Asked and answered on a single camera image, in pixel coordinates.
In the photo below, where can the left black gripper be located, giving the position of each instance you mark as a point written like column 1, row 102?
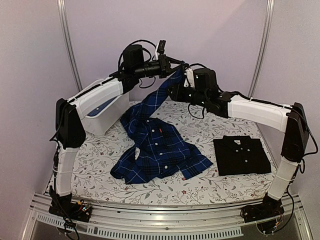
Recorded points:
column 166, row 66

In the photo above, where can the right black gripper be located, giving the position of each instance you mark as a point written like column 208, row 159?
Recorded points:
column 177, row 94

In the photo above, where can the blue plaid long sleeve shirt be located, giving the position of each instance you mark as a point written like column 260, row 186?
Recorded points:
column 159, row 151

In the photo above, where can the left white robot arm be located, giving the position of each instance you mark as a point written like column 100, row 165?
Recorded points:
column 70, row 134

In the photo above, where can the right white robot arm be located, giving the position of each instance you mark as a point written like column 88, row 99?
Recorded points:
column 199, row 87

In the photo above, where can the white plastic bin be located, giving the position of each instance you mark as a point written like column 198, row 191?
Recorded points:
column 100, row 123

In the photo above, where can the blue checked shirt in bin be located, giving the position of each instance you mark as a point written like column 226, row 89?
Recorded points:
column 100, row 108

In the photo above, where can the folded black shirt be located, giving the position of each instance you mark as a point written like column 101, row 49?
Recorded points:
column 240, row 155

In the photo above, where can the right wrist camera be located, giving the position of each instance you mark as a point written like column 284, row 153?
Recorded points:
column 189, row 78

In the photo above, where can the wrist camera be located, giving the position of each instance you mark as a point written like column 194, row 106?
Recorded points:
column 160, row 49
column 189, row 78

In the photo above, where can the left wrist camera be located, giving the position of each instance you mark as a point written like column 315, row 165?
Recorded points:
column 160, row 49

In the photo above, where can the right aluminium frame post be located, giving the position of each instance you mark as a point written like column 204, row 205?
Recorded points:
column 262, row 46

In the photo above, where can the aluminium frame post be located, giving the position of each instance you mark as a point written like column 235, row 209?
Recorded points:
column 62, row 11
column 262, row 46

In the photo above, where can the left aluminium frame post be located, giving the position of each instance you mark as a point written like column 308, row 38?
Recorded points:
column 62, row 11

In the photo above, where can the front aluminium rail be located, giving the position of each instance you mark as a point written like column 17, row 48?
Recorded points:
column 115, row 221

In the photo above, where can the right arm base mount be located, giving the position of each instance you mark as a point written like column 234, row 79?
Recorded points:
column 267, row 216

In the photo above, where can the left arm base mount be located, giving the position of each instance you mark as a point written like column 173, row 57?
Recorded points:
column 78, row 211

